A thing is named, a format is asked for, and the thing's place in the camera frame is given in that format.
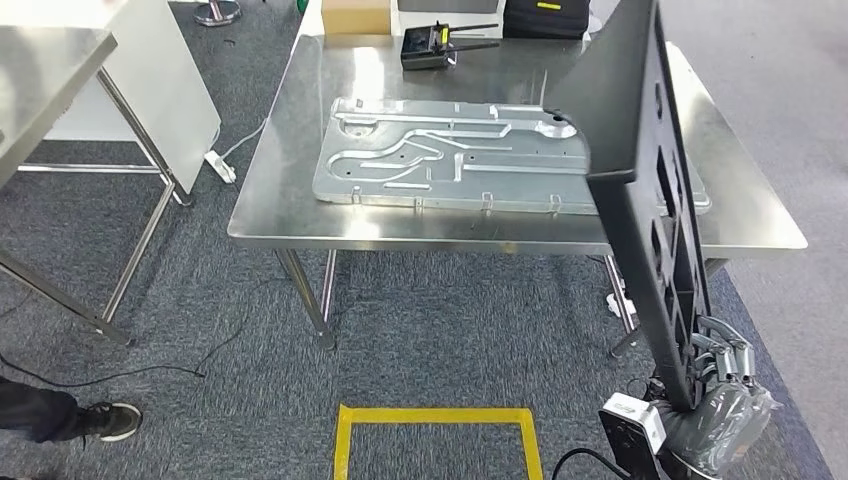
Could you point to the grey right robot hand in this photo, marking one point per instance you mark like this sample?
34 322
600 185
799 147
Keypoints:
722 424

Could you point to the black plastic plate part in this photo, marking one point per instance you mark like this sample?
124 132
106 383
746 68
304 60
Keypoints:
629 99

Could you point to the steel workbench table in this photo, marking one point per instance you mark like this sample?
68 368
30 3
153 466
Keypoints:
278 218

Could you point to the white power strip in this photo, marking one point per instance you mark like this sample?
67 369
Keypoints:
220 167
619 306

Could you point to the yellow floor tape square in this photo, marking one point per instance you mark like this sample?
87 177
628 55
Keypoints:
430 416

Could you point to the large stamped steel panel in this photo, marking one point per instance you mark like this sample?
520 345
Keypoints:
397 179

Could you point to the black case yellow label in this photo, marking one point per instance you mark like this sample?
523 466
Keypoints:
543 23

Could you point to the black box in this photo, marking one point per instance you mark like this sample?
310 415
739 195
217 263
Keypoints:
420 50

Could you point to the grey laptop box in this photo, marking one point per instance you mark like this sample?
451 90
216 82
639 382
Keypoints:
447 5

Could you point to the brown cardboard box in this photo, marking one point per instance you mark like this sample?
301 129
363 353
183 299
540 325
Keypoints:
354 16

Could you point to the green plastic object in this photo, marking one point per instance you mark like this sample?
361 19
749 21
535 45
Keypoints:
303 5

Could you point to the person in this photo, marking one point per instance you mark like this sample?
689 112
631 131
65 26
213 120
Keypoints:
112 420

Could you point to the white board panel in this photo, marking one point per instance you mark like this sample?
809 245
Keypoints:
166 99

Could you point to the chrome round stand base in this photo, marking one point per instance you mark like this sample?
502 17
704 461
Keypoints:
217 13

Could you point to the steel side table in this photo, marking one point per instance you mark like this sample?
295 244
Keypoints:
40 66

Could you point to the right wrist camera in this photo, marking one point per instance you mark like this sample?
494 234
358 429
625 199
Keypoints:
629 424

